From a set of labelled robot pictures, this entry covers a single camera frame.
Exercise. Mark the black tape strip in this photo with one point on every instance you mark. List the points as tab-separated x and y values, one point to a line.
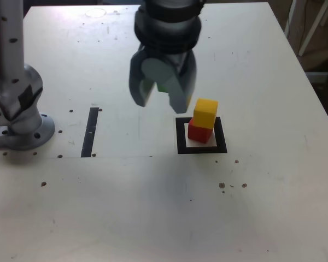
88	136

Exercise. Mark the black tape square outline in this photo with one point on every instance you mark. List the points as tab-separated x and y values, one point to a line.
221	136

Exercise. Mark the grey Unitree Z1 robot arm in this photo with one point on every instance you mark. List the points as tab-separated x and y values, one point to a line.
13	82

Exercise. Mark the red cube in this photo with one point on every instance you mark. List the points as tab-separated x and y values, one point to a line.
199	135

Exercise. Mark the yellow cube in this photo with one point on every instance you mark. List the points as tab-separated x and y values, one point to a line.
205	113

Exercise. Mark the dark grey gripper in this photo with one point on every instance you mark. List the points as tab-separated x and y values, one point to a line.
175	58

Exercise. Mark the white frame stand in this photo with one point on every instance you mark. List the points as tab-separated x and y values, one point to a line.
311	31

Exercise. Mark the green cube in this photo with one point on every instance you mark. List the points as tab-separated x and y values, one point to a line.
161	88

